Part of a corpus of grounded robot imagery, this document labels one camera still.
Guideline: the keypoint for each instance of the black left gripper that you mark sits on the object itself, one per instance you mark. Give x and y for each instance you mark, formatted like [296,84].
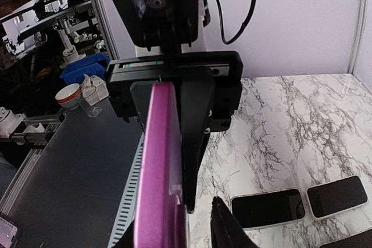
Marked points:
[203,81]

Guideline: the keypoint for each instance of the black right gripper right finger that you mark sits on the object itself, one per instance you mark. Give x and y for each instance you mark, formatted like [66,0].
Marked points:
[225,229]

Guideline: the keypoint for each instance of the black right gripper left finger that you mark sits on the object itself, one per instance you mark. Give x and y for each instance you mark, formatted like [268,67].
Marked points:
[127,240]

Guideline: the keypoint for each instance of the black phone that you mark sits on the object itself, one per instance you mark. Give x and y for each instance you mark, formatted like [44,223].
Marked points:
[357,241]
[160,216]
[267,209]
[337,197]

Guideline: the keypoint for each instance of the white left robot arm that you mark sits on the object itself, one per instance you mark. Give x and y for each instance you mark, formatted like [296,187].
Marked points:
[208,91]

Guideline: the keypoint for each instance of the white paper box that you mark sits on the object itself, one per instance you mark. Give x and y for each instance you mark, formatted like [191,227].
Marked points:
[99,83]

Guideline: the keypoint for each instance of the blue plastic bin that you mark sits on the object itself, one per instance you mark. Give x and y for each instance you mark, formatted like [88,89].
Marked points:
[94,65]

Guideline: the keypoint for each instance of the clear glass cup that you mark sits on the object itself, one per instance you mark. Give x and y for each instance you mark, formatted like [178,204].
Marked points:
[89,101]

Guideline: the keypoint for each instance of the white ceramic bowl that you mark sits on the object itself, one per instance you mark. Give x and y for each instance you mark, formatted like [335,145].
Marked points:
[66,96]

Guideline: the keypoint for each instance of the smartphone with lit screen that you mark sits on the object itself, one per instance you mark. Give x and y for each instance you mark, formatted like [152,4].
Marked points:
[9,233]

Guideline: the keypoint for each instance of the background white robot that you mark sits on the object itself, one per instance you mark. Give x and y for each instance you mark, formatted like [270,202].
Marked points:
[70,53]

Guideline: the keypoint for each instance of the aluminium front rail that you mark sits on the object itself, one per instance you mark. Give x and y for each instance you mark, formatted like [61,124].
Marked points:
[126,210]

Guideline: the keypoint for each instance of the aluminium left corner post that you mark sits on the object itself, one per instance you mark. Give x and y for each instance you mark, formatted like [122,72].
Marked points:
[358,35]

